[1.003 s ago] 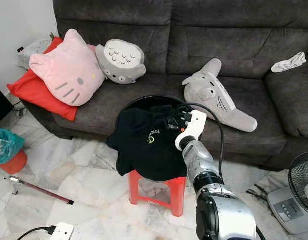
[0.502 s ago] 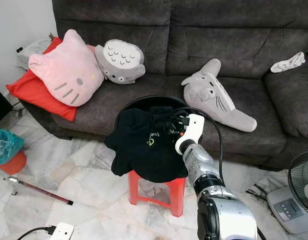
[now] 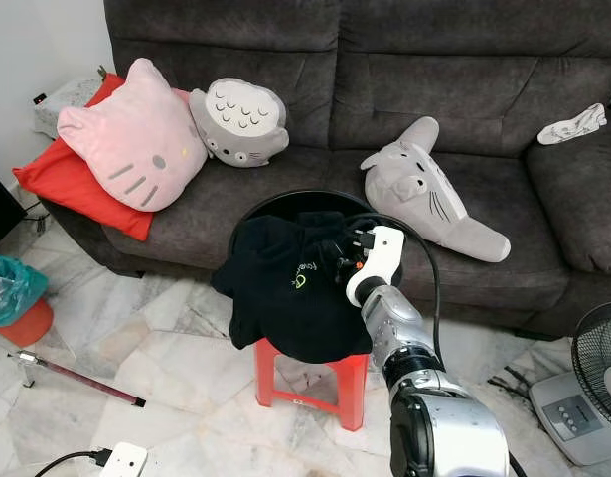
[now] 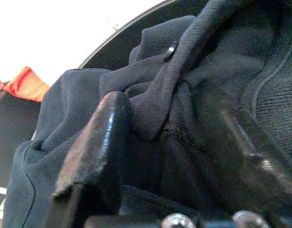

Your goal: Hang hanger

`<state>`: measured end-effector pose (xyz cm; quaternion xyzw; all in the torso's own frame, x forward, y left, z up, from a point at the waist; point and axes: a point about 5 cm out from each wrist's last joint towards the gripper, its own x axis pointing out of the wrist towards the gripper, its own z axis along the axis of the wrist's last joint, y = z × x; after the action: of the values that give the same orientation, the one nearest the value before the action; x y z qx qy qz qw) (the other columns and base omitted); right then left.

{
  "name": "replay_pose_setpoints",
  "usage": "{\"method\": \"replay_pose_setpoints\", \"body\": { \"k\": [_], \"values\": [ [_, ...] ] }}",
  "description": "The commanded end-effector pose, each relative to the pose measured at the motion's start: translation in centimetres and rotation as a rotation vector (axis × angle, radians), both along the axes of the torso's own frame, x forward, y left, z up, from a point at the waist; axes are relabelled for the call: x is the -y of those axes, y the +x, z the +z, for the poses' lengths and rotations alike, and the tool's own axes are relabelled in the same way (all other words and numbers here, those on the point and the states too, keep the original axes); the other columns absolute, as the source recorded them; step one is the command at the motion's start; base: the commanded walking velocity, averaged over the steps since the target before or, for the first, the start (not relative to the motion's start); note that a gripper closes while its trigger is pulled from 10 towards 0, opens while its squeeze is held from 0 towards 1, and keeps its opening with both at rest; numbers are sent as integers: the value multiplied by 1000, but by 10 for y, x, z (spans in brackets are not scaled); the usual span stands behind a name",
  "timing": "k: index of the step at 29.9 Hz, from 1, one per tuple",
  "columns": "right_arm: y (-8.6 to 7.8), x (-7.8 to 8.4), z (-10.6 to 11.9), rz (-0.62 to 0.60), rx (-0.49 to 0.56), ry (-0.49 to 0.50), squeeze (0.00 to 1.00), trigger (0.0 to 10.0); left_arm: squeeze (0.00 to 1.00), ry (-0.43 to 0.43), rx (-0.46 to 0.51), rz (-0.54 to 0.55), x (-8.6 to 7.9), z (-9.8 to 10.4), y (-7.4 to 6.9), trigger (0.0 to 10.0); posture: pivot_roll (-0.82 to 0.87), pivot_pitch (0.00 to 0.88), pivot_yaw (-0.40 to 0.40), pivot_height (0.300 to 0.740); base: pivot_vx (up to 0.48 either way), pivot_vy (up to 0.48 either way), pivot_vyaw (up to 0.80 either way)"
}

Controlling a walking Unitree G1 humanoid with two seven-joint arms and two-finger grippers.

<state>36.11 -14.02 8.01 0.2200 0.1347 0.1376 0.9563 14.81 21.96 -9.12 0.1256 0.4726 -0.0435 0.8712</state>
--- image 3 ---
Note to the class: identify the red cushion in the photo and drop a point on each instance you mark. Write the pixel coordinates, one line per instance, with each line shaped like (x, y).
(67, 189)

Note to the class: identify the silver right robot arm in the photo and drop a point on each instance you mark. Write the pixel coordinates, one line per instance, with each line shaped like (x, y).
(404, 343)

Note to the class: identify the dark grey fabric sofa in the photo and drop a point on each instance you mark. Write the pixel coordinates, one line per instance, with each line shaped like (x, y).
(444, 70)

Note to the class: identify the black round laundry basket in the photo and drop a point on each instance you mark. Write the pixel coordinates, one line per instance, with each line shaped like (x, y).
(295, 202)

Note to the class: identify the black wall socket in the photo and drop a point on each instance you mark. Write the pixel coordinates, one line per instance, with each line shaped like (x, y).
(39, 99)

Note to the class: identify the small brown figurine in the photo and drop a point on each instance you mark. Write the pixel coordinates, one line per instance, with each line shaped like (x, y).
(102, 75)

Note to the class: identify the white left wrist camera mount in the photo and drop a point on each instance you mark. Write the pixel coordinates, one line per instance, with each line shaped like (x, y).
(126, 460)

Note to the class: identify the white lace side table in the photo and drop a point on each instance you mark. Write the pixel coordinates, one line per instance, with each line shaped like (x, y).
(62, 104)

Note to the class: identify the white sock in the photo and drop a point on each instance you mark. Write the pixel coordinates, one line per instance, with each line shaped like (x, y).
(571, 124)

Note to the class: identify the pink cat face cushion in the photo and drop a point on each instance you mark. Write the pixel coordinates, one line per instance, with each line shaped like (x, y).
(136, 144)

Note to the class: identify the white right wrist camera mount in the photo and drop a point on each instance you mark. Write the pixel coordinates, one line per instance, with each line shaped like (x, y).
(382, 263)

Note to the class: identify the round grey owl plush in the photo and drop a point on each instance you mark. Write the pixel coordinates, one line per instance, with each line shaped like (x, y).
(240, 119)

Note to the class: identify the black shirt green logo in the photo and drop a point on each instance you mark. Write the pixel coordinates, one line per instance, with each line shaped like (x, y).
(285, 313)

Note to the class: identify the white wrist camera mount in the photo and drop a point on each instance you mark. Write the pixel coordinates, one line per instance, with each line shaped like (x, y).
(382, 263)
(126, 460)

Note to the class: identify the red plastic bin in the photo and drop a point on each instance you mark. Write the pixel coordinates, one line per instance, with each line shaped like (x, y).
(32, 328)

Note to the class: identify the red plastic stool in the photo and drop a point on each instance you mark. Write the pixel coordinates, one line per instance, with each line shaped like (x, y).
(353, 397)

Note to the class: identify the grey totoro plush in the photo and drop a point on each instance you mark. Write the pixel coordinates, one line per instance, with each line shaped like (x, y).
(419, 179)

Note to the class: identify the grey standing fan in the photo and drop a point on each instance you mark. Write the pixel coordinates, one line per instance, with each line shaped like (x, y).
(573, 417)

